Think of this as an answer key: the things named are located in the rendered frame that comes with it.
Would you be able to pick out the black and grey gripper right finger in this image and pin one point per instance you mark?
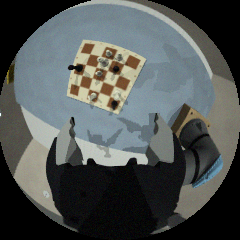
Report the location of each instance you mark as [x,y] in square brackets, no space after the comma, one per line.
[165,152]

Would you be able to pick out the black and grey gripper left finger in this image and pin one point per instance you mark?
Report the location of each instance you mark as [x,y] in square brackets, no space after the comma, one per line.
[63,154]

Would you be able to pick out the brown and cream chessboard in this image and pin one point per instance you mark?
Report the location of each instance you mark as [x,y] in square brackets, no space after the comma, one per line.
[84,83]

